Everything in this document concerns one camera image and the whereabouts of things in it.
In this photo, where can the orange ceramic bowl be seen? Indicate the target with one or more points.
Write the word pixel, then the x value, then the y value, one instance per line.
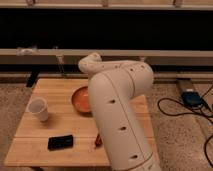
pixel 80 100

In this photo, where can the red brown snack bar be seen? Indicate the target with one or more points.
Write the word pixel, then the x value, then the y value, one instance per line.
pixel 98 141

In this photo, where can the wooden table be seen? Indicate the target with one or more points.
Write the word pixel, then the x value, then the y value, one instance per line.
pixel 29 145

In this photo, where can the blue power adapter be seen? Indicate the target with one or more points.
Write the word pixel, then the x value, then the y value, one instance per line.
pixel 191 99

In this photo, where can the black rectangular box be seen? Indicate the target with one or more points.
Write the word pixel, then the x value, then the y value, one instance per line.
pixel 60 142

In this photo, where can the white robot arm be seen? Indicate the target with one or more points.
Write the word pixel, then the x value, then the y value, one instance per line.
pixel 112 84

